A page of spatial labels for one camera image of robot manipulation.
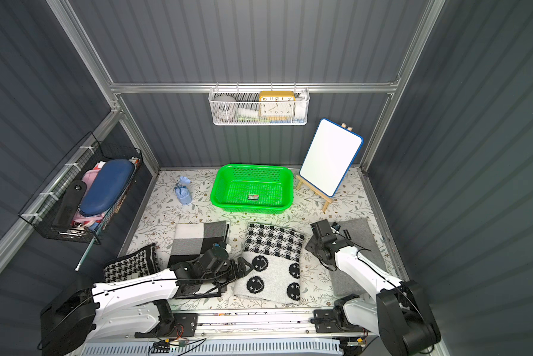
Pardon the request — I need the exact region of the floral table cloth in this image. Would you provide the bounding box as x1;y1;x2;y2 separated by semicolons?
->
127;166;410;311

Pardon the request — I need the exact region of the white wire wall basket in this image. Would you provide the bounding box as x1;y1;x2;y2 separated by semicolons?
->
208;87;310;126

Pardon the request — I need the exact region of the green plastic basket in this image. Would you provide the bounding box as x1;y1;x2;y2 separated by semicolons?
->
210;164;294;214

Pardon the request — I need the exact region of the black white checkered scarf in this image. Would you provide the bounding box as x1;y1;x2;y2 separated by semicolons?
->
167;220;230;298

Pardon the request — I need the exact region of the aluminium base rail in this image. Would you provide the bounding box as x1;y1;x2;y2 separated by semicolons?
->
69;304;441;346

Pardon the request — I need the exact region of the white tape roll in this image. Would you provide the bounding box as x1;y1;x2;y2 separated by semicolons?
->
211;95;238;123

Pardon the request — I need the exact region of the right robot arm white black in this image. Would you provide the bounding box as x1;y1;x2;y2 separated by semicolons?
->
306;220;442;355

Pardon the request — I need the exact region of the small whiteboard blue frame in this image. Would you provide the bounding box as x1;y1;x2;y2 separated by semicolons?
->
299;119;364;197

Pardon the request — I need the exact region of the smiley houndstooth scarf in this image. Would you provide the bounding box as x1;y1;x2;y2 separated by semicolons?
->
234;223;305;305

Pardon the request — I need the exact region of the pink item in basket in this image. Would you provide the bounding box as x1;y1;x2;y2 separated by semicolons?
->
72;161;106;230

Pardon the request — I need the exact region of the wooden easel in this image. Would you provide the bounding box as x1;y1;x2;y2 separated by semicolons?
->
295;174;333;213

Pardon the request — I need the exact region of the yellow alarm clock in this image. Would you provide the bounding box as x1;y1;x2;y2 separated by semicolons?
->
259;90;296;120

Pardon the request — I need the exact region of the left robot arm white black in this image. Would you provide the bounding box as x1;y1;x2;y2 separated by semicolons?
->
38;243;254;355

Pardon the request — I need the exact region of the grey scarf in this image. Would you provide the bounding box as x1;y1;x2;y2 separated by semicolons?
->
330;217;387;299

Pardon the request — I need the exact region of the blue oval case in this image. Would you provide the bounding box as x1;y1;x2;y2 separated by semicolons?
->
79;159;135;217

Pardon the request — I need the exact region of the black wire side basket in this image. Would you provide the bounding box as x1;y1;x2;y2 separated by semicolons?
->
19;134;143;245

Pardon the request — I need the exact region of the houndstooth scarf at edge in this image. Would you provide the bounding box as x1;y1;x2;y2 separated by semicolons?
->
103;243;161;283

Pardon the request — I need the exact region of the black remote in basket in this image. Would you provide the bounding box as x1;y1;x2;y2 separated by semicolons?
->
51;180;87;229

